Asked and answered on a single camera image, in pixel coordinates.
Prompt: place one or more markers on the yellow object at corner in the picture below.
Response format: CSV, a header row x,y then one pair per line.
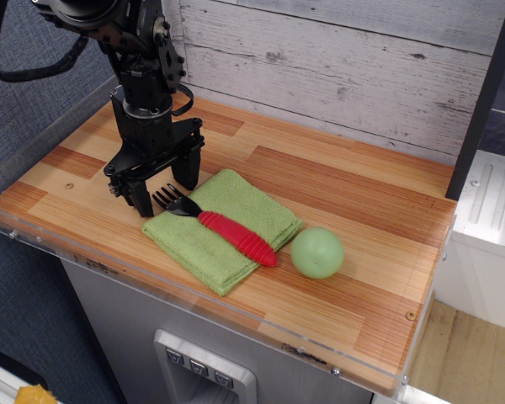
x,y
34,394

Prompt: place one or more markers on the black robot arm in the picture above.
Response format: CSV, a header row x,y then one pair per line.
x,y
135,36

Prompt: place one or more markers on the black and white base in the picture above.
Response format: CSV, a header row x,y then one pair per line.
x,y
14,375

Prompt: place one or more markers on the right dark vertical post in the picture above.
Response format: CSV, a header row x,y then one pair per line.
x,y
487,96

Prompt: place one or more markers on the green ball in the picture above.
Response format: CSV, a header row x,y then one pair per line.
x,y
317,253

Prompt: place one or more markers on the grey toy fridge cabinet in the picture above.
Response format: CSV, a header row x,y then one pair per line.
x,y
163,350

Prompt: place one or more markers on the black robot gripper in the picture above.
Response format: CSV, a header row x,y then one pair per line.
x,y
151,142

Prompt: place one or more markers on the white toy sink unit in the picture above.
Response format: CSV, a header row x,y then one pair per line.
x,y
470,276

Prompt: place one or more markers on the red handled metal fork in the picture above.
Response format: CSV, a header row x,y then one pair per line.
x,y
246,241

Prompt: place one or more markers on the folded green cloth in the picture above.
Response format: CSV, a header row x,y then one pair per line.
x,y
207,255

